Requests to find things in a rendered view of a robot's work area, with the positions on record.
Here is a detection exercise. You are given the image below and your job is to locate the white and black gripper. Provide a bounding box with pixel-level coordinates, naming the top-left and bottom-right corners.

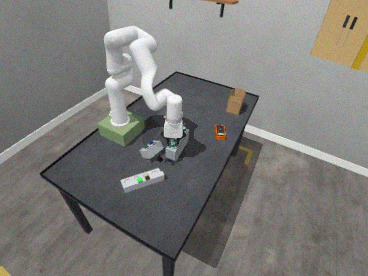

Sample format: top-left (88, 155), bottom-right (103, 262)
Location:
top-left (160, 119), bottom-right (186, 146)

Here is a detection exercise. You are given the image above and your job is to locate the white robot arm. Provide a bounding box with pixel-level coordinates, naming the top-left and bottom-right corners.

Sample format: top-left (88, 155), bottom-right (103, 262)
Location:
top-left (104, 26), bottom-right (183, 127)

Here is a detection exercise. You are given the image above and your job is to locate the light grey panel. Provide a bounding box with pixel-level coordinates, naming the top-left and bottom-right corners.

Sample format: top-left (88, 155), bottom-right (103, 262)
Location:
top-left (121, 168), bottom-right (164, 193)

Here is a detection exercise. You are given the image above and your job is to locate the small brown cardboard box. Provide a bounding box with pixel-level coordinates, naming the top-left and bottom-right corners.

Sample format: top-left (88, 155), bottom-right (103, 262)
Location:
top-left (226, 87), bottom-right (246, 115)

